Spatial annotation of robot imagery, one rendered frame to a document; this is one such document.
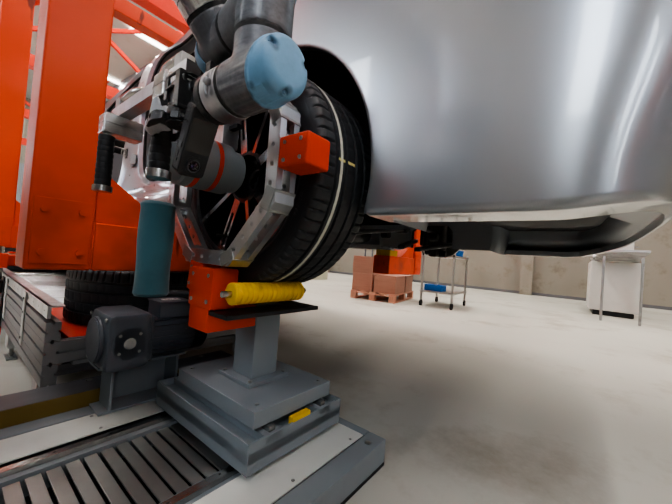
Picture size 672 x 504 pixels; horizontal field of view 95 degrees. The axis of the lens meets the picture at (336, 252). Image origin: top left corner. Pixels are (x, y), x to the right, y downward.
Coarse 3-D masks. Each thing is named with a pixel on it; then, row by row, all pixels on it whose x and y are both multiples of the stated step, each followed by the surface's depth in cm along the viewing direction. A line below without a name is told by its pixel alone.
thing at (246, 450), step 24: (168, 384) 105; (168, 408) 97; (192, 408) 88; (216, 408) 90; (312, 408) 94; (336, 408) 99; (192, 432) 88; (216, 432) 80; (240, 432) 81; (264, 432) 78; (288, 432) 82; (312, 432) 90; (240, 456) 74; (264, 456) 76
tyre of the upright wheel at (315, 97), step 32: (320, 96) 78; (320, 128) 74; (352, 128) 86; (352, 160) 82; (192, 192) 109; (320, 192) 74; (352, 192) 84; (288, 224) 78; (320, 224) 79; (352, 224) 88; (256, 256) 85; (288, 256) 79; (320, 256) 87
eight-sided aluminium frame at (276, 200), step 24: (288, 120) 71; (264, 192) 71; (288, 192) 72; (192, 216) 102; (264, 216) 71; (192, 240) 99; (240, 240) 76; (264, 240) 78; (216, 264) 82; (240, 264) 80
